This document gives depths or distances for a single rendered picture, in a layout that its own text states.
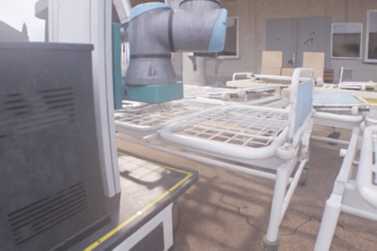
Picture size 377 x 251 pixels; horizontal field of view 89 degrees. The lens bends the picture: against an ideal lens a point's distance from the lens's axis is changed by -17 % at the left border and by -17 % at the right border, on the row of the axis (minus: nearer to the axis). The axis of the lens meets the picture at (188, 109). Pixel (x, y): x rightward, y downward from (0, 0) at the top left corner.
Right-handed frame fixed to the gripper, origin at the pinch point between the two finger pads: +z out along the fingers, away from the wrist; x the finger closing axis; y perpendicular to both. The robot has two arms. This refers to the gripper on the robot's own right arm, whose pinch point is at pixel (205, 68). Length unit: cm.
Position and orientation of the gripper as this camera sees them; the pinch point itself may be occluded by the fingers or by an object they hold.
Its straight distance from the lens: 133.8
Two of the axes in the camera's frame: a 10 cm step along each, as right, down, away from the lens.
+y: -3.8, 5.5, -7.5
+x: 9.3, 1.8, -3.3
